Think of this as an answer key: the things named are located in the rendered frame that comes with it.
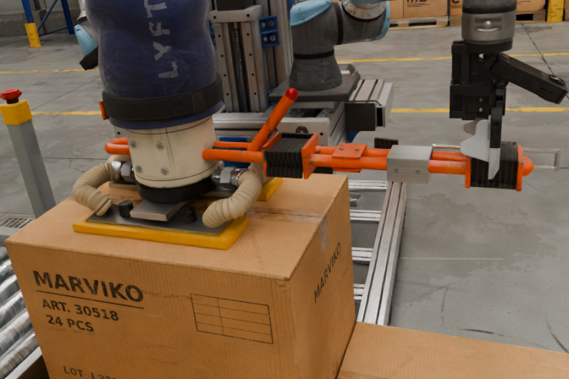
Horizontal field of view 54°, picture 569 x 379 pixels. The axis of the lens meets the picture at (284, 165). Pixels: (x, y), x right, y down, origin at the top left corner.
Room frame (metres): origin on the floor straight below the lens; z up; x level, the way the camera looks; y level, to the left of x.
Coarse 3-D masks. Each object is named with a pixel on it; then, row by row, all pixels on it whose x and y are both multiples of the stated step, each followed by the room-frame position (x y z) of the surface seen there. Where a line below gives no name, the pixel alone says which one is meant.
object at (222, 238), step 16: (112, 208) 1.01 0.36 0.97; (128, 208) 0.97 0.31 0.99; (192, 208) 0.93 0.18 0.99; (80, 224) 0.97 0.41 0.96; (96, 224) 0.96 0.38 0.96; (112, 224) 0.95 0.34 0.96; (128, 224) 0.94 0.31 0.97; (144, 224) 0.93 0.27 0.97; (160, 224) 0.92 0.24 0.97; (176, 224) 0.92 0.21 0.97; (192, 224) 0.91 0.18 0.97; (224, 224) 0.90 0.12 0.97; (240, 224) 0.90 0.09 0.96; (160, 240) 0.89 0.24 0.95; (176, 240) 0.88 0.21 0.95; (192, 240) 0.87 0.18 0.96; (208, 240) 0.86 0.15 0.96; (224, 240) 0.85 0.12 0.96
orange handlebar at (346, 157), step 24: (120, 144) 1.10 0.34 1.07; (216, 144) 1.02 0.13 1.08; (240, 144) 1.00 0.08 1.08; (360, 144) 0.93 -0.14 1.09; (336, 168) 0.89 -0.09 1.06; (360, 168) 0.87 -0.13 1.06; (384, 168) 0.85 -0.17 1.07; (432, 168) 0.82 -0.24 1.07; (456, 168) 0.81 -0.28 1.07; (528, 168) 0.78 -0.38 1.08
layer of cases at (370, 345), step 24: (360, 336) 1.05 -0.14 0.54; (384, 336) 1.04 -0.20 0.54; (408, 336) 1.04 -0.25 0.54; (432, 336) 1.03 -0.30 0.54; (360, 360) 0.97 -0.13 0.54; (384, 360) 0.96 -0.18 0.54; (408, 360) 0.96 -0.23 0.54; (432, 360) 0.95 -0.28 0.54; (456, 360) 0.94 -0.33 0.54; (480, 360) 0.93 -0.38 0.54; (504, 360) 0.93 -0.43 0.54; (528, 360) 0.92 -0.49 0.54; (552, 360) 0.91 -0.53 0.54
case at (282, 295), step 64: (128, 192) 1.14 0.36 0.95; (320, 192) 1.04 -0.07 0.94; (64, 256) 0.91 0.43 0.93; (128, 256) 0.86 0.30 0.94; (192, 256) 0.84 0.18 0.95; (256, 256) 0.81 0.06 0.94; (320, 256) 0.89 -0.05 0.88; (64, 320) 0.93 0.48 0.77; (128, 320) 0.87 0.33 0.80; (192, 320) 0.82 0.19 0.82; (256, 320) 0.77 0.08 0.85; (320, 320) 0.87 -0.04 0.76
